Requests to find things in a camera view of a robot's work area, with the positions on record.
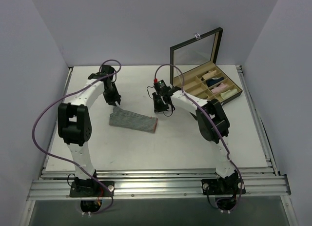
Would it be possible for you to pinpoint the pink rolled underwear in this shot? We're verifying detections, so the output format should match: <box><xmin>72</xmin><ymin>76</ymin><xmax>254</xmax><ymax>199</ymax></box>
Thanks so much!
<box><xmin>211</xmin><ymin>83</ymin><xmax>228</xmax><ymax>94</ymax></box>

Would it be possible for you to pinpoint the black compartment storage box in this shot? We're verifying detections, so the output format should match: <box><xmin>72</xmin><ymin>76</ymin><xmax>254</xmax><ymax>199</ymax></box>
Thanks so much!
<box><xmin>170</xmin><ymin>27</ymin><xmax>243</xmax><ymax>105</ymax></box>

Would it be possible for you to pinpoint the purple cable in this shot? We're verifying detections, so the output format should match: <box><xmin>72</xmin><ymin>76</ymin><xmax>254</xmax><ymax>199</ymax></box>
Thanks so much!
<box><xmin>32</xmin><ymin>59</ymin><xmax>122</xmax><ymax>216</ymax></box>
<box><xmin>155</xmin><ymin>63</ymin><xmax>246</xmax><ymax>212</ymax></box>

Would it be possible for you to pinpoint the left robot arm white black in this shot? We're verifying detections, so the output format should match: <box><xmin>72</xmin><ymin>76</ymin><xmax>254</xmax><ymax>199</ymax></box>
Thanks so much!
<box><xmin>58</xmin><ymin>64</ymin><xmax>121</xmax><ymax>196</ymax></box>

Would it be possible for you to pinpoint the navy rolled underwear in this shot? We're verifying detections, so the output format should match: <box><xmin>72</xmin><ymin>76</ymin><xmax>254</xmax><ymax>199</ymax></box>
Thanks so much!
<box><xmin>206</xmin><ymin>77</ymin><xmax>225</xmax><ymax>87</ymax></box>

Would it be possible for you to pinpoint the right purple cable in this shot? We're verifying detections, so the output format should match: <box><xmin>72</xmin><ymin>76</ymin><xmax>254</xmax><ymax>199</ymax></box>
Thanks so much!
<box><xmin>155</xmin><ymin>63</ymin><xmax>246</xmax><ymax>212</ymax></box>

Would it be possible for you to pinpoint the pale green rolled underwear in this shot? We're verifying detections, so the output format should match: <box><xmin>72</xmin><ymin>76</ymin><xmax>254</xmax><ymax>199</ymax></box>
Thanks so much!
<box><xmin>220</xmin><ymin>89</ymin><xmax>238</xmax><ymax>100</ymax></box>

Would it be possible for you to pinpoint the grey striped underwear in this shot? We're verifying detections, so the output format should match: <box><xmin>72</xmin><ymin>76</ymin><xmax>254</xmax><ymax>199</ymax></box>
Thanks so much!
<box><xmin>109</xmin><ymin>106</ymin><xmax>158</xmax><ymax>133</ymax></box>

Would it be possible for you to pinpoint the beige rolled underwear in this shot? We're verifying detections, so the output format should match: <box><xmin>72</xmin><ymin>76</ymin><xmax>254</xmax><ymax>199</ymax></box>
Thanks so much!
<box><xmin>201</xmin><ymin>70</ymin><xmax>217</xmax><ymax>81</ymax></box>

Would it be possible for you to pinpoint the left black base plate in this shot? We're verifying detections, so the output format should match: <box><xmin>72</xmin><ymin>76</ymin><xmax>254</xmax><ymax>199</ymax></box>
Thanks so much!
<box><xmin>69</xmin><ymin>180</ymin><xmax>115</xmax><ymax>198</ymax></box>

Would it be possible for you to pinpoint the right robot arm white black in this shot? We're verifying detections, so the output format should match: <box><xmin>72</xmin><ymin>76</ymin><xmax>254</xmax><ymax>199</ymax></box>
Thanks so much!
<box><xmin>152</xmin><ymin>79</ymin><xmax>242</xmax><ymax>193</ymax></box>

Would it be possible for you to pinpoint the aluminium mounting rail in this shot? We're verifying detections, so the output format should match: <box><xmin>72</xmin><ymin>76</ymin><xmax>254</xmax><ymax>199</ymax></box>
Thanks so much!
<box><xmin>27</xmin><ymin>166</ymin><xmax>291</xmax><ymax>201</ymax></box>

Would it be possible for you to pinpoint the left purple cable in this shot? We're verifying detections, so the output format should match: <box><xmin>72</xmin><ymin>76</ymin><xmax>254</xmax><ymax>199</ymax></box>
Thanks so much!
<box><xmin>32</xmin><ymin>59</ymin><xmax>122</xmax><ymax>216</ymax></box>

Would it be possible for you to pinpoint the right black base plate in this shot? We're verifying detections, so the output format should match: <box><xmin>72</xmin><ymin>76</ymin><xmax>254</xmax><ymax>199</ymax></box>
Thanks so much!
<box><xmin>201</xmin><ymin>179</ymin><xmax>240</xmax><ymax>195</ymax></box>

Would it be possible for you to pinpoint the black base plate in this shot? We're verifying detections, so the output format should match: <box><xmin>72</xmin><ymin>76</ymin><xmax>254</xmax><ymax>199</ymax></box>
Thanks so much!
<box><xmin>201</xmin><ymin>179</ymin><xmax>240</xmax><ymax>195</ymax></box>
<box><xmin>69</xmin><ymin>180</ymin><xmax>115</xmax><ymax>198</ymax></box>

